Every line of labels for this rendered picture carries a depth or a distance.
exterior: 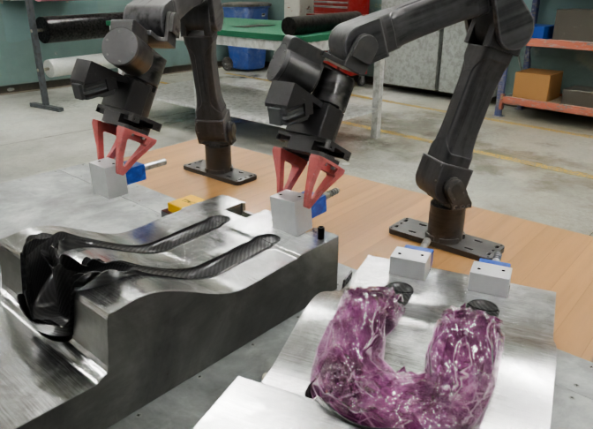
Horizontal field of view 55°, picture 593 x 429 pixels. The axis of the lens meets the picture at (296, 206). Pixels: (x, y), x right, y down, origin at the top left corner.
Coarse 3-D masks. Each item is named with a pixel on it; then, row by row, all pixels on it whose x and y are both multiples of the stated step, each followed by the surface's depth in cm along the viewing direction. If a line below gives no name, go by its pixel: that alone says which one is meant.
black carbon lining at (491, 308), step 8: (400, 288) 76; (408, 288) 76; (408, 296) 74; (472, 304) 72; (480, 304) 73; (488, 304) 72; (488, 312) 71; (496, 312) 70; (304, 392) 53; (320, 400) 47; (328, 408) 46; (336, 416) 46; (352, 424) 45
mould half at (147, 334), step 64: (0, 256) 72; (128, 256) 72; (192, 256) 78; (256, 256) 78; (320, 256) 81; (0, 320) 68; (128, 320) 58; (192, 320) 65; (256, 320) 74; (0, 384) 57; (64, 384) 57; (128, 384) 60
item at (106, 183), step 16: (96, 160) 93; (112, 160) 93; (160, 160) 100; (96, 176) 92; (112, 176) 91; (128, 176) 93; (144, 176) 96; (96, 192) 94; (112, 192) 91; (128, 192) 94
